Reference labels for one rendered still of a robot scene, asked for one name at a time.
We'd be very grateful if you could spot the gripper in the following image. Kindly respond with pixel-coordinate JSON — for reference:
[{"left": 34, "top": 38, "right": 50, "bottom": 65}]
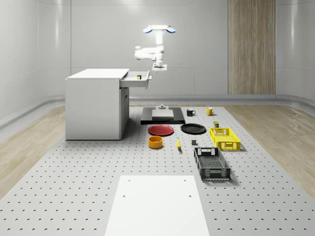
[{"left": 152, "top": 63, "right": 168, "bottom": 74}]

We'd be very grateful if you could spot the white drawer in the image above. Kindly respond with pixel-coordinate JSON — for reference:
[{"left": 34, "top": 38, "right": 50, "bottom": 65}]
[{"left": 120, "top": 70, "right": 153, "bottom": 89}]

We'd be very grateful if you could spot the black stove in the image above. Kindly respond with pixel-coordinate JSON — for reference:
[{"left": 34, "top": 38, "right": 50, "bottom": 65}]
[{"left": 140, "top": 104, "right": 186, "bottom": 125}]

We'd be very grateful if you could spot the red plate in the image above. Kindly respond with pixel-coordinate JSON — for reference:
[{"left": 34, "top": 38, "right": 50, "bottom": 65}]
[{"left": 148, "top": 124, "right": 174, "bottom": 136}]

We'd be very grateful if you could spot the black plate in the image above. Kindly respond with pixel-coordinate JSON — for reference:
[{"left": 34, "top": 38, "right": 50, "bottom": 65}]
[{"left": 180, "top": 123, "right": 207, "bottom": 135}]

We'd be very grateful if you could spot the yellow bowl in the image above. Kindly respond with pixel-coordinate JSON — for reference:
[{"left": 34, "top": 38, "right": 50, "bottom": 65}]
[{"left": 148, "top": 136, "right": 163, "bottom": 149}]

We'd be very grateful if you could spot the white cabinet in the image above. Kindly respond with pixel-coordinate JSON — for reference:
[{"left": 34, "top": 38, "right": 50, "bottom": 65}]
[{"left": 65, "top": 68, "right": 130, "bottom": 141}]

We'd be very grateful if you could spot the yellow basket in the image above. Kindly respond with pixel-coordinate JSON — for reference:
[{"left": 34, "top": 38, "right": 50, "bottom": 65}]
[{"left": 209, "top": 127, "right": 241, "bottom": 151}]

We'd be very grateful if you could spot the dark grey basket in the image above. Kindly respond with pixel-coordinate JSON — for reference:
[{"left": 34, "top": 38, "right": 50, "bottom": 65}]
[{"left": 193, "top": 147, "right": 232, "bottom": 181}]

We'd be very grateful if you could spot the white board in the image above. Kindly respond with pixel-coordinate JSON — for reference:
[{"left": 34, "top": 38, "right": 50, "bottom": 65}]
[{"left": 104, "top": 175, "right": 210, "bottom": 236}]

